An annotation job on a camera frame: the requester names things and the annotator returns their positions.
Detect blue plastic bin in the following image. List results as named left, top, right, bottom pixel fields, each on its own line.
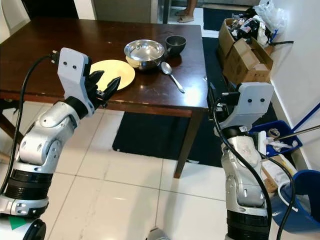
left=249, top=120, right=304, bottom=158

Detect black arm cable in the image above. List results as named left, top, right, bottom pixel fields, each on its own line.
left=211, top=98, right=297, bottom=240
left=1, top=51, right=62, bottom=197

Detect dark blue door mat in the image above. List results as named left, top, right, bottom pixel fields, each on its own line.
left=202, top=7, right=248, bottom=32

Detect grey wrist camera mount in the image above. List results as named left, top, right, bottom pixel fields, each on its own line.
left=57, top=47, right=92, bottom=104
left=236, top=81, right=275, bottom=134

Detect person's feet in sandals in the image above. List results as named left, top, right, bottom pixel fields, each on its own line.
left=176, top=0, right=199, bottom=24

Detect blue plastic bucket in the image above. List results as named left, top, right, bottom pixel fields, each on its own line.
left=270, top=169, right=320, bottom=234

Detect cardboard box of rubbish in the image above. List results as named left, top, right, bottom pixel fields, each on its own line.
left=217, top=17, right=276, bottom=57

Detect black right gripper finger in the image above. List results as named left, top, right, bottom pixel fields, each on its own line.
left=207, top=82, right=219, bottom=120

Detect clear plastic bag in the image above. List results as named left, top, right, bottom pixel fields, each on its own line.
left=257, top=0, right=291, bottom=35

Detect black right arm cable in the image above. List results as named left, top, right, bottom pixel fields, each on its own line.
left=211, top=98, right=297, bottom=240

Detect blue broom handle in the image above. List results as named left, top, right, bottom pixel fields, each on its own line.
left=292, top=102, right=320, bottom=134

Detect white plastic chair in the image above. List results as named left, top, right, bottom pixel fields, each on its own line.
left=0, top=0, right=32, bottom=45

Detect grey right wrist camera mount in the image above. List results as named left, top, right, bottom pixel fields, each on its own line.
left=236, top=81, right=275, bottom=134

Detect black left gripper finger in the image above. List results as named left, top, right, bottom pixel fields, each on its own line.
left=89, top=70, right=105, bottom=92
left=104, top=76, right=122, bottom=100

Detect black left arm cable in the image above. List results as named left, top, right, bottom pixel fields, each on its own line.
left=1, top=51, right=62, bottom=197

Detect yellow plate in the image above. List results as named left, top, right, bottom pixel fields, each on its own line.
left=90, top=59, right=136, bottom=92

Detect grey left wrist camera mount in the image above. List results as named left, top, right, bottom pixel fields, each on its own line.
left=57, top=47, right=92, bottom=104

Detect steel spoon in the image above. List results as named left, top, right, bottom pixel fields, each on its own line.
left=159, top=61, right=186, bottom=94

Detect dark wooden table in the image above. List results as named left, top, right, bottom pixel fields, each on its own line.
left=0, top=18, right=210, bottom=179

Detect steel bowl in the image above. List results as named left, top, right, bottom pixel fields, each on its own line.
left=124, top=39, right=167, bottom=71

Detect dark ceramic bowl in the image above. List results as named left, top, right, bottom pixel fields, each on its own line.
left=164, top=34, right=187, bottom=57

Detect dark floor rug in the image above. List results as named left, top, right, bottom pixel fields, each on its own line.
left=112, top=36, right=281, bottom=169

